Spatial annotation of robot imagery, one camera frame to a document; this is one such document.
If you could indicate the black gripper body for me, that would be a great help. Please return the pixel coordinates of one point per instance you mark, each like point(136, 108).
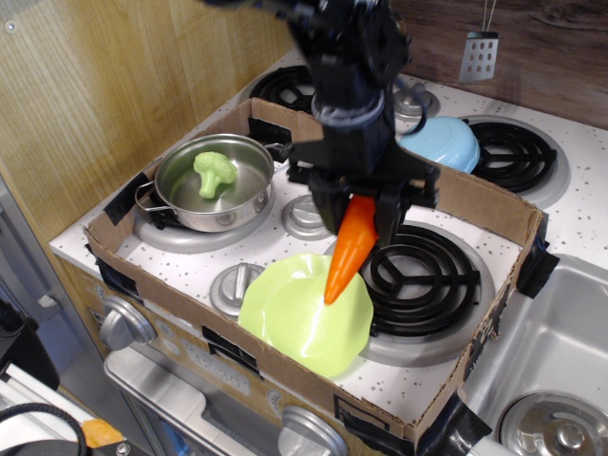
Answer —
point(362, 148)

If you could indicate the back right black burner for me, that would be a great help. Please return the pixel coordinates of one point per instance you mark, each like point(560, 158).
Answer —
point(520, 158)

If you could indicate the stainless steel pot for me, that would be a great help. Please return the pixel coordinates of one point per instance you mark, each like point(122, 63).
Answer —
point(175, 188)

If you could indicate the grey back stove knob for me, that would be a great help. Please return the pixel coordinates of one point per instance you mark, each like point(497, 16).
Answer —
point(411, 102)

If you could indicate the grey stove knob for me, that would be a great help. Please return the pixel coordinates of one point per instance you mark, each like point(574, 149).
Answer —
point(301, 220)
point(229, 287)
point(411, 102)

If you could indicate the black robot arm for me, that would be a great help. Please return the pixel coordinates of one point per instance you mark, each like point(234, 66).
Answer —
point(354, 51)

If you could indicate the back left black burner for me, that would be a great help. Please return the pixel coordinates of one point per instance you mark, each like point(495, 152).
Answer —
point(289, 86)

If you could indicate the light blue plastic bowl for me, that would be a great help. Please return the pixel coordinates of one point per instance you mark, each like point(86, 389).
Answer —
point(445, 140)

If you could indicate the orange toy carrot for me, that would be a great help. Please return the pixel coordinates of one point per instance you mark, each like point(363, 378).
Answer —
point(356, 237)

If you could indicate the brown cardboard fence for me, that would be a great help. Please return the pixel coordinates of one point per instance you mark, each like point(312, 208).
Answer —
point(374, 406)

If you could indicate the front right black burner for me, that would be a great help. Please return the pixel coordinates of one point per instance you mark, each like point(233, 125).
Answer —
point(429, 290)

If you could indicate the light green plastic plate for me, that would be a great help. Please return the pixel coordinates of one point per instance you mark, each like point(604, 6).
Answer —
point(285, 308)

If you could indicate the toy oven clock display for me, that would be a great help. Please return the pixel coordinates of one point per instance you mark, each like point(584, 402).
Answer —
point(213, 365)

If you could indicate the silver sink drain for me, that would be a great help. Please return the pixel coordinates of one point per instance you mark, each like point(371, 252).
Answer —
point(553, 423)

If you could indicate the grey front stove knob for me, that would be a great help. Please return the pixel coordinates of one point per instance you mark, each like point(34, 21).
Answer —
point(229, 287)

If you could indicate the silver oven door handle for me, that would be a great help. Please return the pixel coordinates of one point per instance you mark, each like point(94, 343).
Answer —
point(188, 415)

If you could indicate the front left grey burner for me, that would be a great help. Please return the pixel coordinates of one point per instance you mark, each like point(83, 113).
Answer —
point(180, 240)

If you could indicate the hanging metal slotted spatula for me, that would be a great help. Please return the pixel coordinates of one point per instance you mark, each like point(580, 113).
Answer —
point(479, 58)

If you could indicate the silver oven knob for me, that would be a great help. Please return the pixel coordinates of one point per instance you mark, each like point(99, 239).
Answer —
point(124, 325)
point(305, 434)

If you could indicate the stainless steel sink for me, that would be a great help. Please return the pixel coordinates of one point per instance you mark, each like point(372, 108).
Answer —
point(556, 341)

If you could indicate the green toy broccoli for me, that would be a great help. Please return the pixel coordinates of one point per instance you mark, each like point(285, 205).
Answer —
point(214, 169)

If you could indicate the black burner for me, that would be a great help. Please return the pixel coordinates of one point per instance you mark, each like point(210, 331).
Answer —
point(429, 290)
point(520, 158)
point(289, 86)

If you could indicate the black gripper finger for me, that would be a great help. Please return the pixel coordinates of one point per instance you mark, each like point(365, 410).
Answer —
point(331, 196)
point(391, 204)

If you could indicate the grey centre stove knob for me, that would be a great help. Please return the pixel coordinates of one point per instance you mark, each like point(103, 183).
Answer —
point(301, 220)

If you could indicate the right silver oven knob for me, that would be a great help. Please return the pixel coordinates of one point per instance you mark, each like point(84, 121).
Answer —
point(305, 434)

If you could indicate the left silver oven knob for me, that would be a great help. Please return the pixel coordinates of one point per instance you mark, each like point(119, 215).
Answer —
point(124, 325)

